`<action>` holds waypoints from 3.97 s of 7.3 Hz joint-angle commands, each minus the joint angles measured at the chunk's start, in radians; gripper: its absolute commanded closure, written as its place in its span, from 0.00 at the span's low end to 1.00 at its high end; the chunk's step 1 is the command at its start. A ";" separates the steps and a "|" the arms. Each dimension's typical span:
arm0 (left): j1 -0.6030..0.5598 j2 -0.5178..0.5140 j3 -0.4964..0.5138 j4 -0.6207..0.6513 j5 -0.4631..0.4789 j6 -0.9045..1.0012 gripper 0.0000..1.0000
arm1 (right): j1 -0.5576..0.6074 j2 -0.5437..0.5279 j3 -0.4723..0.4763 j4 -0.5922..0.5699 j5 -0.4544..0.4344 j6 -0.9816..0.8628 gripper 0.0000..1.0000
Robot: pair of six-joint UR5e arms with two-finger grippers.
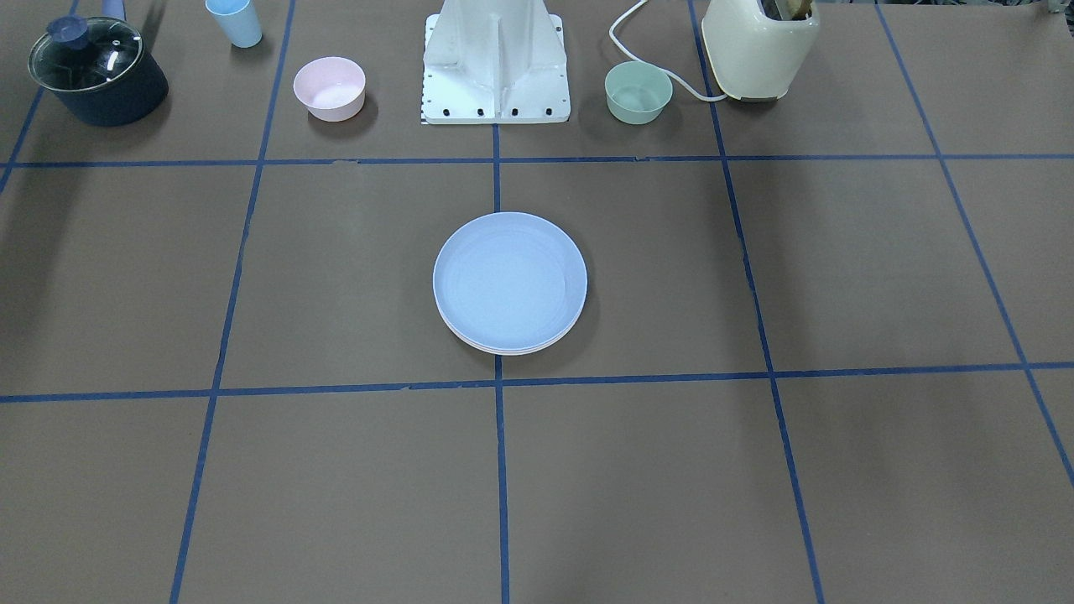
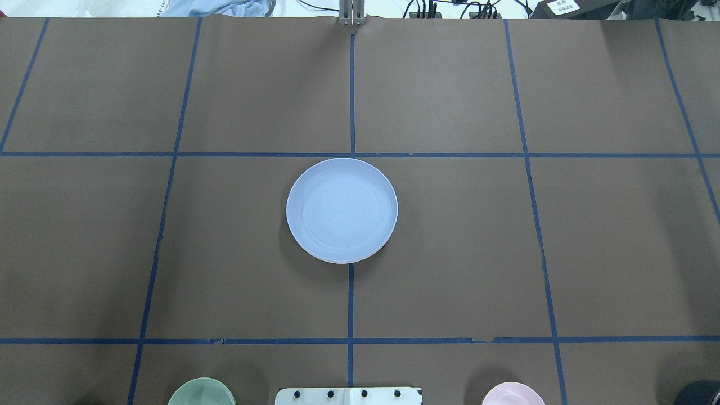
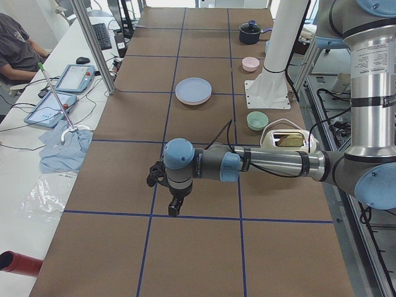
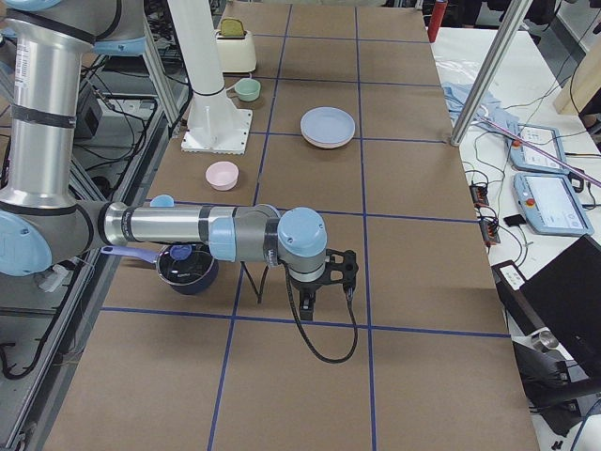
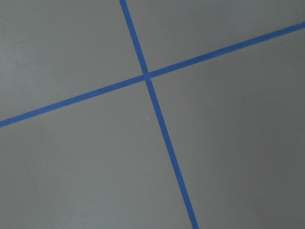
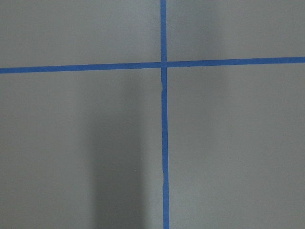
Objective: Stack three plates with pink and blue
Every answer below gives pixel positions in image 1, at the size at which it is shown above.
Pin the pink bowl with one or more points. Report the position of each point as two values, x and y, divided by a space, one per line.
331 88

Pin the light blue cup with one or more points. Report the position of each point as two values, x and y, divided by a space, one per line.
238 20

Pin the dark blue pot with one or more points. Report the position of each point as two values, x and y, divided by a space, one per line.
131 97

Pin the cream plate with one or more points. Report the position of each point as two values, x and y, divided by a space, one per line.
509 351

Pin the cream toaster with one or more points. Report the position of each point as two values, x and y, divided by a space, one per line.
756 48

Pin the glass pot lid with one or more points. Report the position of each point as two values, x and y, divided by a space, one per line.
78 54

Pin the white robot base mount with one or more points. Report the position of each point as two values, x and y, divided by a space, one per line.
494 63

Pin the light blue plate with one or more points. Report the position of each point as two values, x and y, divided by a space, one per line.
510 279

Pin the green bowl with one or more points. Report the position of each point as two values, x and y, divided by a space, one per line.
636 92

